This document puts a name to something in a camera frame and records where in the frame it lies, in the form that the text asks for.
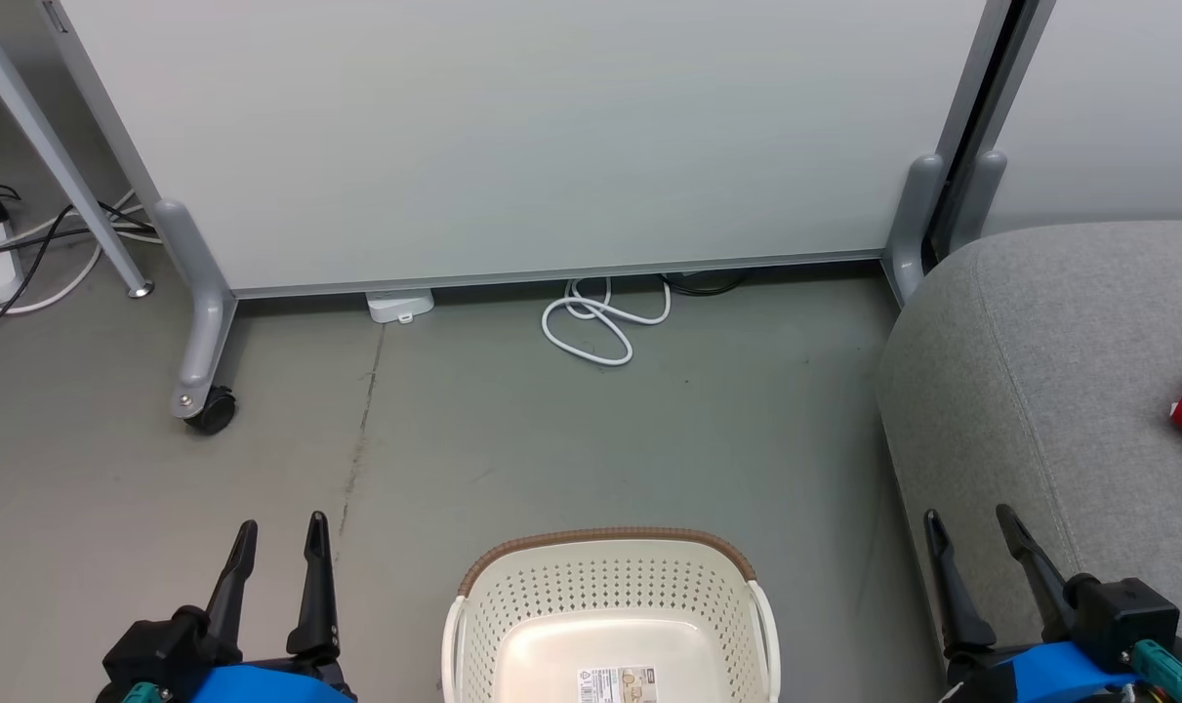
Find white power adapter box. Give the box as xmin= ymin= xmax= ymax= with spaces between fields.
xmin=366 ymin=289 xmax=435 ymax=324

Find long grey partition foot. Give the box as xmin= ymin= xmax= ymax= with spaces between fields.
xmin=153 ymin=200 xmax=238 ymax=421

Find black floor cables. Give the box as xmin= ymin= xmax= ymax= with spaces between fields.
xmin=0 ymin=200 xmax=157 ymax=348

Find black caster wheel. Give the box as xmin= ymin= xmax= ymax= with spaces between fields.
xmin=183 ymin=386 xmax=237 ymax=435

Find narrow white partition panel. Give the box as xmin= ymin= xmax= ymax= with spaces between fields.
xmin=981 ymin=0 xmax=1182 ymax=235

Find grey fabric sofa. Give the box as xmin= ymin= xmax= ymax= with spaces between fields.
xmin=876 ymin=220 xmax=1182 ymax=703

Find white floor cables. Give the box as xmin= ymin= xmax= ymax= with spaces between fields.
xmin=0 ymin=190 xmax=147 ymax=315

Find cream perforated laundry basket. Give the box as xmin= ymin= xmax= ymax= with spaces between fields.
xmin=441 ymin=527 xmax=782 ymax=703

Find black cable under partition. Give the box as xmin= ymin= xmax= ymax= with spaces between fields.
xmin=661 ymin=271 xmax=748 ymax=297

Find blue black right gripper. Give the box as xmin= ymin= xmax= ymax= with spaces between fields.
xmin=922 ymin=503 xmax=1138 ymax=703

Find wide white partition panel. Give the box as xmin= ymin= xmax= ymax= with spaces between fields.
xmin=39 ymin=0 xmax=1016 ymax=299

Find paper label in basket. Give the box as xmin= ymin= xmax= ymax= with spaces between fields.
xmin=578 ymin=666 xmax=657 ymax=703

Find short grey partition post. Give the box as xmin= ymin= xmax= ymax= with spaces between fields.
xmin=950 ymin=148 xmax=1007 ymax=260
xmin=888 ymin=153 xmax=945 ymax=306

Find white coiled cable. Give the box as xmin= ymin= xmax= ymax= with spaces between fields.
xmin=542 ymin=276 xmax=672 ymax=368

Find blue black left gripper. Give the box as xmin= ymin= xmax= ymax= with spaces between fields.
xmin=185 ymin=510 xmax=357 ymax=703

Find grey metal table leg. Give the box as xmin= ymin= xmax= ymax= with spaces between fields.
xmin=0 ymin=0 xmax=154 ymax=299

